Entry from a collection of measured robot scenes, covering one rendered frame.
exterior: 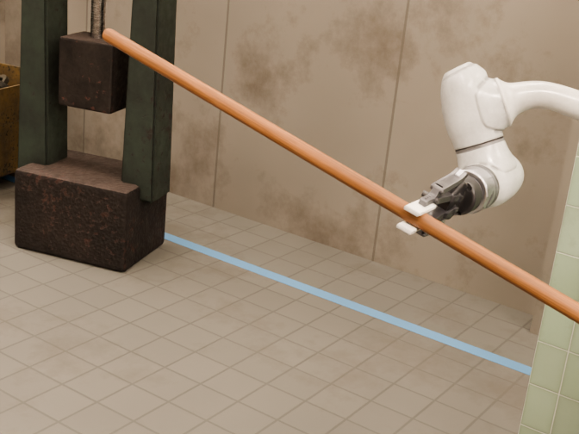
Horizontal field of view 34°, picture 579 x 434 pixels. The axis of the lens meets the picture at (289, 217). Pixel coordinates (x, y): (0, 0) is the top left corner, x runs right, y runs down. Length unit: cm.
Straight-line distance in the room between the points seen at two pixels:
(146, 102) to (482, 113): 314
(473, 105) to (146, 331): 281
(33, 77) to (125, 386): 191
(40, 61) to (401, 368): 244
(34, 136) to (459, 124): 363
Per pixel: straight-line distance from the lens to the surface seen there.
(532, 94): 194
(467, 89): 190
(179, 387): 400
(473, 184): 181
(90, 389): 397
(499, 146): 192
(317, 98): 548
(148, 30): 479
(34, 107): 522
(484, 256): 162
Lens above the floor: 201
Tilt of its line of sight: 19 degrees down
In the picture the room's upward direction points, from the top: 6 degrees clockwise
